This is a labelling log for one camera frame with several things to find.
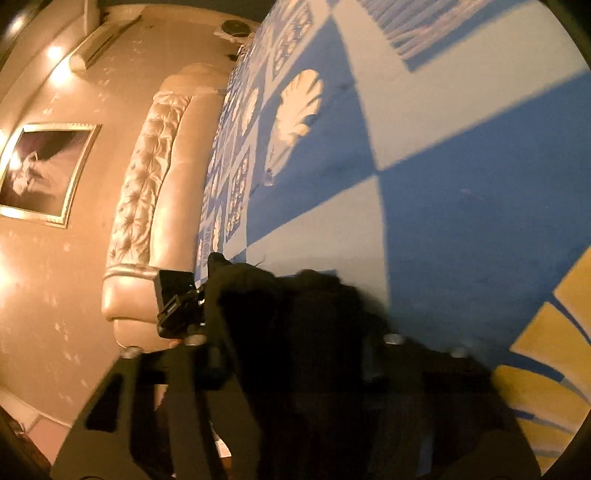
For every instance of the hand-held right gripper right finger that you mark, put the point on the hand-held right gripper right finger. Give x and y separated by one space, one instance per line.
406 364

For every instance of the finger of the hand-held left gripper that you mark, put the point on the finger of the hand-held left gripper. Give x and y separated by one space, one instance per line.
218 267

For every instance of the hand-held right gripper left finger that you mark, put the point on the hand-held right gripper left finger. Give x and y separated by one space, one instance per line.
196 364

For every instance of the black pants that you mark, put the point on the black pants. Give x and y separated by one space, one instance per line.
300 350

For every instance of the beige tufted headboard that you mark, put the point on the beige tufted headboard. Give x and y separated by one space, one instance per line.
147 198

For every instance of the blue patterned bedsheet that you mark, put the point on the blue patterned bedsheet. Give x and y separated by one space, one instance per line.
452 194

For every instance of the gold framed wall picture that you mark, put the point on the gold framed wall picture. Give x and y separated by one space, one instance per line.
39 170

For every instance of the white wall air conditioner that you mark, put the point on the white wall air conditioner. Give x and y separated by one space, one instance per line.
99 44

